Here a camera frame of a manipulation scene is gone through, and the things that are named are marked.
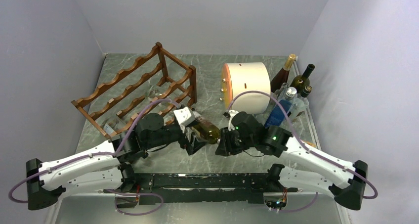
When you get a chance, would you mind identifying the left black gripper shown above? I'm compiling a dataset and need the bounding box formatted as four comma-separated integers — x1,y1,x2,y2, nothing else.
145,119,210,154

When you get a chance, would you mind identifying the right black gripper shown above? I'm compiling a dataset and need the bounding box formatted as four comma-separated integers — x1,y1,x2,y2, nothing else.
216,125,257,156

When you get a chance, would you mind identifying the blue square glass bottle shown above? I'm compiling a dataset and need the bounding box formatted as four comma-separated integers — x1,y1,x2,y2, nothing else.
263,87,298,129

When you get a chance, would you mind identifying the dark red wine bottle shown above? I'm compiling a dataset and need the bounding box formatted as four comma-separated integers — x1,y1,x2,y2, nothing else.
270,53,297,92

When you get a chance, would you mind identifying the green wine bottle white label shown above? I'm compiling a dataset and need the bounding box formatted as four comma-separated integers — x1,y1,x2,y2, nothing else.
290,64,315,94

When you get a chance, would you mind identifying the clear whisky bottle black label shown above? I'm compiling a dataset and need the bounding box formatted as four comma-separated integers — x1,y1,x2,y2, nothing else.
289,86,313,120

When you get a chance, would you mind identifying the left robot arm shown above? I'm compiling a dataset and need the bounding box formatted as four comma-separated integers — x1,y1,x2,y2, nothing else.
26,108,201,211

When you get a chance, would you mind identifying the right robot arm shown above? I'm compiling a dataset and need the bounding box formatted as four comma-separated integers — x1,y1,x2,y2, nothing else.
216,110,368,211

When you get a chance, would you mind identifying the brown wooden wine rack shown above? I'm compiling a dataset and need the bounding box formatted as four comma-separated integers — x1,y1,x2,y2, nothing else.
71,42,197,138

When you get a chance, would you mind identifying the clear bottle bottom rack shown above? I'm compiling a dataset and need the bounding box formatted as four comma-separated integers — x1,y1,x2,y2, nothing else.
101,116,126,135

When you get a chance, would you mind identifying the white cylinder drum orange face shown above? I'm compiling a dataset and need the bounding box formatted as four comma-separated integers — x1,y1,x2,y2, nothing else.
221,62,271,114

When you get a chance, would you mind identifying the orange card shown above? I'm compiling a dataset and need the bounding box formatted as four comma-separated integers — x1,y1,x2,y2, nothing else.
303,140,317,148

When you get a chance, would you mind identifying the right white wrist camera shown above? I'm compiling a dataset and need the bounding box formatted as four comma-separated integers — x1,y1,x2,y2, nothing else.
223,110,239,131

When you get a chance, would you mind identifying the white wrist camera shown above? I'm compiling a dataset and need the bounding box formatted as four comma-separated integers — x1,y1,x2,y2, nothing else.
173,106,195,131
223,110,239,131

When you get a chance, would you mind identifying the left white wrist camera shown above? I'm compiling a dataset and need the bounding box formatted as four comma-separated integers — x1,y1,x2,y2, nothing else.
173,106,195,131

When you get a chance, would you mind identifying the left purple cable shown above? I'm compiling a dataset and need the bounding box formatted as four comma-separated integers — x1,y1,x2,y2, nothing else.
8,98,181,204

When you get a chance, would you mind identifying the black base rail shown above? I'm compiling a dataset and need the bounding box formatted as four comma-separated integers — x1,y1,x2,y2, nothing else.
116,173,297,205

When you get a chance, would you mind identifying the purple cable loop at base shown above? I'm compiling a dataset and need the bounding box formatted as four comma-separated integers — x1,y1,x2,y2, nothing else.
104,189,165,216

